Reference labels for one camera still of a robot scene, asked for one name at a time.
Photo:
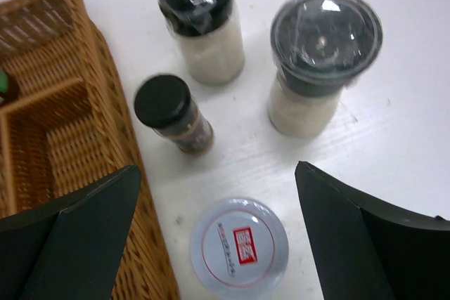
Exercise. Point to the salt bottle black knob cap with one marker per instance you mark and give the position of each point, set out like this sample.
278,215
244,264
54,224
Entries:
209,37

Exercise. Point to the small pepper jar black cap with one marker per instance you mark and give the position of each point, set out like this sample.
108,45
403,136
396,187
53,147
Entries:
165,104

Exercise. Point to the red sauce bottle green label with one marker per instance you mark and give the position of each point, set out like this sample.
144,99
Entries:
9,88

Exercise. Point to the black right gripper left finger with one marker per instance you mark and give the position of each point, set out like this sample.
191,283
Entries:
70,247

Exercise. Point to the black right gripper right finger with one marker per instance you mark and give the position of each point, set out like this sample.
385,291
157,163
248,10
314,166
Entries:
367,248

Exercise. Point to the brown wicker divided basket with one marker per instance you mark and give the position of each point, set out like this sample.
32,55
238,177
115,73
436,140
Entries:
70,127

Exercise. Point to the sauce jar white red lid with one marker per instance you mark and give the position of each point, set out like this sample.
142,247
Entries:
239,249

